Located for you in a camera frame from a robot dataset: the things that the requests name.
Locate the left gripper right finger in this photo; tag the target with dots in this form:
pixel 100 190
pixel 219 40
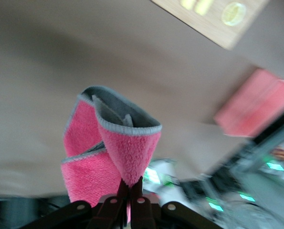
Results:
pixel 144 212

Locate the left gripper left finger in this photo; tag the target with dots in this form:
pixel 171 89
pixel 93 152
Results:
pixel 108 212

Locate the pink cloth with grey edge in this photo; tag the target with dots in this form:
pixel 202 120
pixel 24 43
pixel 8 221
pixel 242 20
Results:
pixel 132 155

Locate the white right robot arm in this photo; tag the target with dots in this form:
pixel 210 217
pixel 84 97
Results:
pixel 160 171

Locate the pink plastic bin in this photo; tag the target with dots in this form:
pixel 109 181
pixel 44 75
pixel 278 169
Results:
pixel 251 105

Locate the wooden cutting board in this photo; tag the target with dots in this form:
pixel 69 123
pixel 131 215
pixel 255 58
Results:
pixel 215 28

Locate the yellow plastic fork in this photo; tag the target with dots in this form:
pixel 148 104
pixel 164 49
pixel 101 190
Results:
pixel 203 6

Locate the yellow lemon slice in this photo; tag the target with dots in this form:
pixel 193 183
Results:
pixel 234 13

